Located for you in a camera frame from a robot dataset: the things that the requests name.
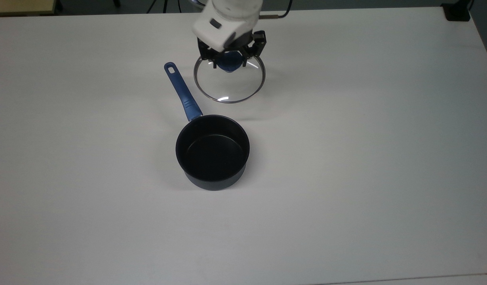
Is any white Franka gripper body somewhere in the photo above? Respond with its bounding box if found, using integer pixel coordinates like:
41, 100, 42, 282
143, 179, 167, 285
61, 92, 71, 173
192, 10, 255, 53

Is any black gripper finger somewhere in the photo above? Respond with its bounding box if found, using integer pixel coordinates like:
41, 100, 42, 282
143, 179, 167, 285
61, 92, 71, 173
243, 30, 267, 61
197, 37, 219, 70

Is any glass lid with blue knob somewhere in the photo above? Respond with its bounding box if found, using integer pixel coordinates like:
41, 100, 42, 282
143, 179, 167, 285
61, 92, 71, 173
193, 51, 266, 105

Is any yellow wooden table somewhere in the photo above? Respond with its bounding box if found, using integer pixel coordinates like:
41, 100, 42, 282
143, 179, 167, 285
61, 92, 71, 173
0, 0, 57, 17

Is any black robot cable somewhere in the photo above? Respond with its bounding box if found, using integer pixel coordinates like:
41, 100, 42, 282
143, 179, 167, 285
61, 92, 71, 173
259, 0, 293, 19

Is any dark saucepan with blue handle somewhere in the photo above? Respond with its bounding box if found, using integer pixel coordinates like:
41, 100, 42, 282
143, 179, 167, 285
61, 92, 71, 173
164, 62, 251, 192

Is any black table clamp mount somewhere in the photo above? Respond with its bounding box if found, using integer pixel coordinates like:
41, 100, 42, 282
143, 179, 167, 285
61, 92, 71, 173
441, 0, 472, 22

